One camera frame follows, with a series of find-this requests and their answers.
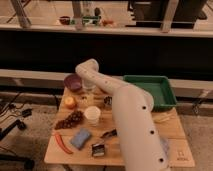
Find apple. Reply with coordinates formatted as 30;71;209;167
64;97;76;109

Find black handled spatula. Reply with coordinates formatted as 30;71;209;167
100;129;117;139

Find small black white box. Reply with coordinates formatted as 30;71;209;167
92;144;105;157

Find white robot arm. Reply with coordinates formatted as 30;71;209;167
75;59;171;171

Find bunch of dark grapes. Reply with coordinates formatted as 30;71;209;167
55;110;83;130

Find metal fork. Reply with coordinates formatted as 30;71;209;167
81;95;104;100

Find wooden table board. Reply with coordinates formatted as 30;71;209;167
44;88;195;168

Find banana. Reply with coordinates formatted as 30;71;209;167
153;113;172;123

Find purple bowl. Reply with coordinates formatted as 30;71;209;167
64;74;82;92

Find red chili pepper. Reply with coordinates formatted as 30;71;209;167
54;132;73;154

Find red bowl in background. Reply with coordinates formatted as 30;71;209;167
59;16;70;25

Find light blue cloth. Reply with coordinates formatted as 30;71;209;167
161;137;170;160

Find white plastic cup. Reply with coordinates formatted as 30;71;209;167
84;106;101;126

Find small metal cup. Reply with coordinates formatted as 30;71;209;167
104;96;112;109

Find green item in background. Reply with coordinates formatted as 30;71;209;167
82;16;100;26

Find green plastic tray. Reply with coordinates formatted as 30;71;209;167
123;75;177;112

